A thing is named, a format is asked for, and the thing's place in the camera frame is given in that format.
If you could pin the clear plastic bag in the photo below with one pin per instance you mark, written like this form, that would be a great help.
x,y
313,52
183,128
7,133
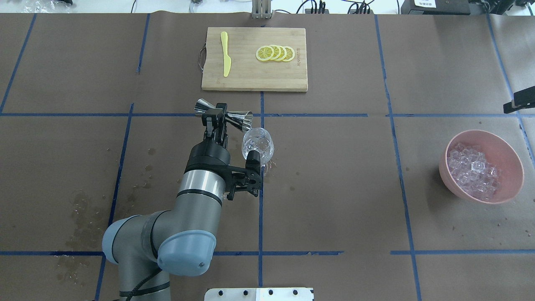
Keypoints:
x,y
44,6

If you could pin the yellow plastic knife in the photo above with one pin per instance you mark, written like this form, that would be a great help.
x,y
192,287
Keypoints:
x,y
227,61

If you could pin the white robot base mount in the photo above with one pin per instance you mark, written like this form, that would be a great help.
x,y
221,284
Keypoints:
x,y
260,294

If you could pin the aluminium frame post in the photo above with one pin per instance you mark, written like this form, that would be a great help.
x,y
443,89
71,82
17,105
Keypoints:
x,y
262,9

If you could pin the clear ice cubes pile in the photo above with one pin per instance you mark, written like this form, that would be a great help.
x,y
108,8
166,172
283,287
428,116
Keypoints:
x,y
472,172

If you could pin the steel double jigger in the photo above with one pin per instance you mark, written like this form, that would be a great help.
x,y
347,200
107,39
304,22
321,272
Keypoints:
x,y
242,120

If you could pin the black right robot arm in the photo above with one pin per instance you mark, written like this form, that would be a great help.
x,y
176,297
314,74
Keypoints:
x,y
524,99

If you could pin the lemon slice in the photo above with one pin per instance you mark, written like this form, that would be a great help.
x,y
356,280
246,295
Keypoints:
x,y
277,51
290,54
265,53
282,52

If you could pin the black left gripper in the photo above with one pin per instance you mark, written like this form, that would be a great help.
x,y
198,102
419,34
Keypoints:
x,y
208,155

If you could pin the pink plastic bowl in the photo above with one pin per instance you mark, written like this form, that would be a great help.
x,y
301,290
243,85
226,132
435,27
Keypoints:
x,y
499,153

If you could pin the bamboo cutting board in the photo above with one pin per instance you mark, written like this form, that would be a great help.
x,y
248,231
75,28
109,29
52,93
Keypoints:
x,y
249,74

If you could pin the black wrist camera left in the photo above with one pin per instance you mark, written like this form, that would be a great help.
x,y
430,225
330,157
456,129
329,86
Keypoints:
x,y
247,179

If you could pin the black power adapter box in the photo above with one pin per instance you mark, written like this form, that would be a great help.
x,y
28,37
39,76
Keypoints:
x,y
435,7

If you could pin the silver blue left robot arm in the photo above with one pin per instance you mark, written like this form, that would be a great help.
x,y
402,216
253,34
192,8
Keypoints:
x,y
180,241

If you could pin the clear wine glass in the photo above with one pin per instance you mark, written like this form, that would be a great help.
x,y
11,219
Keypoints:
x,y
260,140

